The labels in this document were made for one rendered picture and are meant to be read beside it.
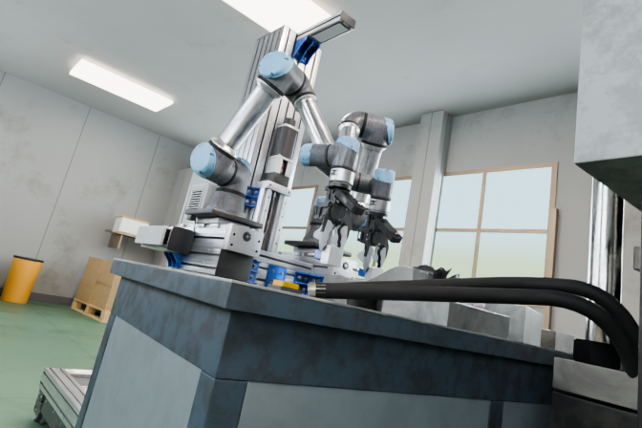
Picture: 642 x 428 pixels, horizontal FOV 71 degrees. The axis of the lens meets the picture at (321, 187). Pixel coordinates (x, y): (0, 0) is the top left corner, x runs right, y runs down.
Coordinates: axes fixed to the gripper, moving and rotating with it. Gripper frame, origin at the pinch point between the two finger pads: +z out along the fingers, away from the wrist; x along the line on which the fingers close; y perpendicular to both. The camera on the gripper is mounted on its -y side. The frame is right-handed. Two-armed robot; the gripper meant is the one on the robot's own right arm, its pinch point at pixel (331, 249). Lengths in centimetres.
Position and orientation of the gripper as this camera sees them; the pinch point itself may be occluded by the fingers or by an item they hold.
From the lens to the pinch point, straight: 131.7
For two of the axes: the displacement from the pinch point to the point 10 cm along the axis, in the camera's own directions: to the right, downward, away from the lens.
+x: -7.8, -3.1, -5.5
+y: -5.9, 0.8, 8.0
